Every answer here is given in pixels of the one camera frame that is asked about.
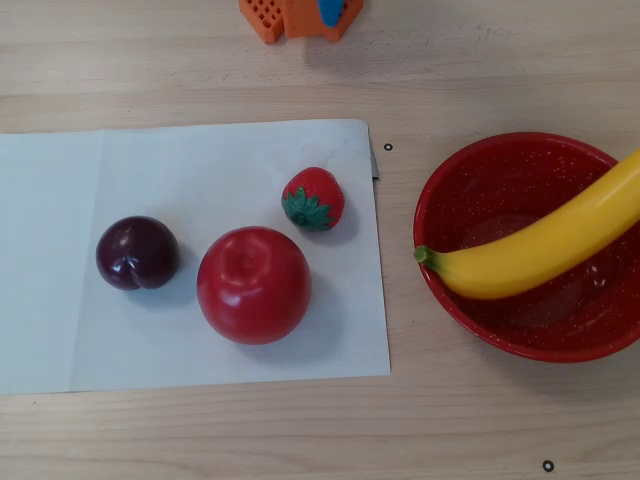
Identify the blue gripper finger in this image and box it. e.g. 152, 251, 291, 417
318, 0, 347, 27

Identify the yellow toy banana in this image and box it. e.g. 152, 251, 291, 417
413, 148, 640, 301

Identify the red speckled enamel bowl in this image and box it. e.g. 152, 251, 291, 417
412, 131, 640, 364

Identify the red toy strawberry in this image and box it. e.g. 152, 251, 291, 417
280, 166, 346, 233

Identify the dark purple toy plum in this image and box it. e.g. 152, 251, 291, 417
95, 215, 182, 292

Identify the white paper sheet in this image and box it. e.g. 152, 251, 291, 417
0, 118, 392, 396

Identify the red toy apple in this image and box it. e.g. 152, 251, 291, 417
196, 225, 313, 346

